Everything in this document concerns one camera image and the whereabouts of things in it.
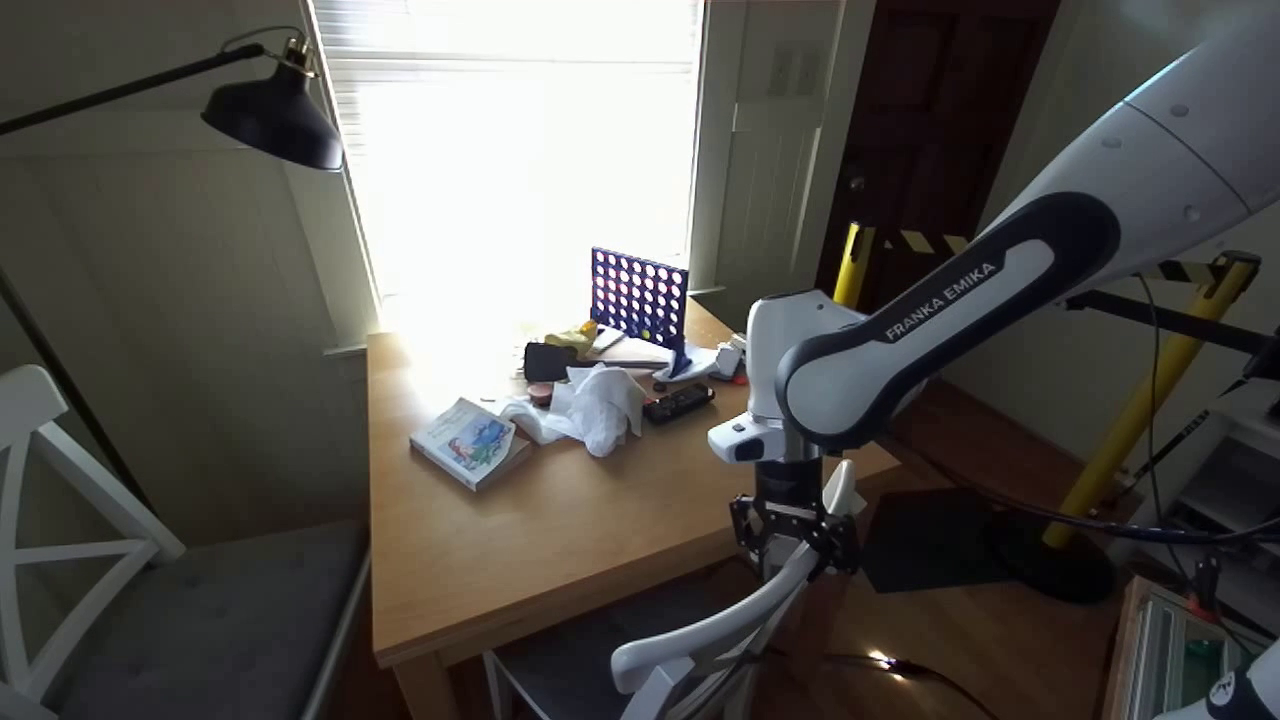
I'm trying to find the black yellow hazard tape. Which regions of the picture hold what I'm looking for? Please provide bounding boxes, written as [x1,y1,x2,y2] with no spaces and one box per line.
[872,230,976,262]

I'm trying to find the small white box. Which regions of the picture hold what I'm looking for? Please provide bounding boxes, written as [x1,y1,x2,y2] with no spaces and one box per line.
[705,338,753,384]

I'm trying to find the white wooden chair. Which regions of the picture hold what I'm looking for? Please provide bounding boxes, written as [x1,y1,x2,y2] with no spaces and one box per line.
[0,360,374,720]
[477,455,862,720]

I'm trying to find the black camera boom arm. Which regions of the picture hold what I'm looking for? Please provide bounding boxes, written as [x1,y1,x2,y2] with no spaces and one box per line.
[1062,288,1280,360]

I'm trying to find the grey tufted seat cushion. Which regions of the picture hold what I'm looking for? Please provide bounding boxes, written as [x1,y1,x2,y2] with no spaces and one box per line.
[51,517,370,720]
[491,556,776,720]

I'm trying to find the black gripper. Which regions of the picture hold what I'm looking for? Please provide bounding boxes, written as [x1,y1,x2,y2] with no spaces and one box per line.
[726,455,862,580]

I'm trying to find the black wallet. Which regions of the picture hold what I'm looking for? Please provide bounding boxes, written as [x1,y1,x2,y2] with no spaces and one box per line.
[518,342,574,390]

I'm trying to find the light wooden table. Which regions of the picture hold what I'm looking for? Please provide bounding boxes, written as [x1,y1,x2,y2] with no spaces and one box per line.
[363,302,904,720]

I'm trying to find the black remote control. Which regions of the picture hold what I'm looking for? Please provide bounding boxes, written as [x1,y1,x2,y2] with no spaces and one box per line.
[638,379,718,429]

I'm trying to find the blue connect four game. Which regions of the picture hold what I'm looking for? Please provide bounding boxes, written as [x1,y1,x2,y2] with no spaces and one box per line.
[589,245,694,379]

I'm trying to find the white shelf unit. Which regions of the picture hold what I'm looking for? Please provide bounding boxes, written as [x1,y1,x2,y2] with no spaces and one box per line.
[1172,377,1280,632]

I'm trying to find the robot stand table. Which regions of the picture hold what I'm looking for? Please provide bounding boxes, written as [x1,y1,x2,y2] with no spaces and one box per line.
[1097,574,1280,720]

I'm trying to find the blue white packet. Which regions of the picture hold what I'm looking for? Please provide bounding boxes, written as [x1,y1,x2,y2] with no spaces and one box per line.
[406,391,533,497]

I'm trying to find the bright window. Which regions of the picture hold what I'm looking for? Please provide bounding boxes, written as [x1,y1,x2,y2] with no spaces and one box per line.
[306,0,706,354]

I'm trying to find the white crumpled cloth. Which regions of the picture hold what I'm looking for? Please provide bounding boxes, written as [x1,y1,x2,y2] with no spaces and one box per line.
[505,366,652,464]

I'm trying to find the white notepad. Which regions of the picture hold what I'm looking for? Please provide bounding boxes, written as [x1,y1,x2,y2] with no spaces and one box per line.
[595,334,676,371]

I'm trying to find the black floor mat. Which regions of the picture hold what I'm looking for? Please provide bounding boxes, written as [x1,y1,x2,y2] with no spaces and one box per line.
[855,488,1015,597]

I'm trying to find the black cable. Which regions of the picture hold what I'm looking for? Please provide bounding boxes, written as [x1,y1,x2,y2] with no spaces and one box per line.
[982,271,1280,554]

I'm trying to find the black floor lamp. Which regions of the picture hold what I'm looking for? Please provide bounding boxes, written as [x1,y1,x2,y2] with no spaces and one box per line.
[0,26,346,497]

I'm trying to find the yellow safety pole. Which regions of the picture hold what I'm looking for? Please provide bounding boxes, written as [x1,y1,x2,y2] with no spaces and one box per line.
[993,252,1264,604]
[831,221,881,311]

